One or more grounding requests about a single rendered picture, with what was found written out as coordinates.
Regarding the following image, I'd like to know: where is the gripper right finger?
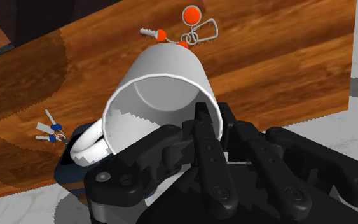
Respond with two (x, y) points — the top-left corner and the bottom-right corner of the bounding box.
(218, 102), (358, 221)

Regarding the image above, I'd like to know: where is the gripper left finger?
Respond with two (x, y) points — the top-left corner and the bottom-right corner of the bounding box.
(84, 102), (239, 220)

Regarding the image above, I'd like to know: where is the white mug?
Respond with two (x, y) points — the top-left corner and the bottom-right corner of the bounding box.
(69, 42), (224, 167)

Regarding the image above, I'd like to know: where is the wooden table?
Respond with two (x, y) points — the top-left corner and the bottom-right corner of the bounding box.
(0, 0), (358, 199)

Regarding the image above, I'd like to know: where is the dark blue box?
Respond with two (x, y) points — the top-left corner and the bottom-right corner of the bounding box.
(53, 122), (113, 204)

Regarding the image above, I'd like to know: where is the orange key set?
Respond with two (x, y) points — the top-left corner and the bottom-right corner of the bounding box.
(139, 5), (219, 50)

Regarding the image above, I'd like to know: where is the blue key set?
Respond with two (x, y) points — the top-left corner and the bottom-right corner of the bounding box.
(35, 108), (70, 145)

